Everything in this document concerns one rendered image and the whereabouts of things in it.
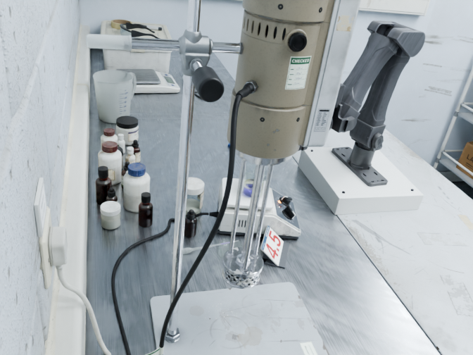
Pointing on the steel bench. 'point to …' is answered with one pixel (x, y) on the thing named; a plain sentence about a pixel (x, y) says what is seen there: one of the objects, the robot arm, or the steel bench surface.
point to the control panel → (284, 208)
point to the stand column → (172, 334)
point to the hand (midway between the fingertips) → (264, 136)
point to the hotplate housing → (284, 229)
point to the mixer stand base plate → (240, 322)
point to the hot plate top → (243, 196)
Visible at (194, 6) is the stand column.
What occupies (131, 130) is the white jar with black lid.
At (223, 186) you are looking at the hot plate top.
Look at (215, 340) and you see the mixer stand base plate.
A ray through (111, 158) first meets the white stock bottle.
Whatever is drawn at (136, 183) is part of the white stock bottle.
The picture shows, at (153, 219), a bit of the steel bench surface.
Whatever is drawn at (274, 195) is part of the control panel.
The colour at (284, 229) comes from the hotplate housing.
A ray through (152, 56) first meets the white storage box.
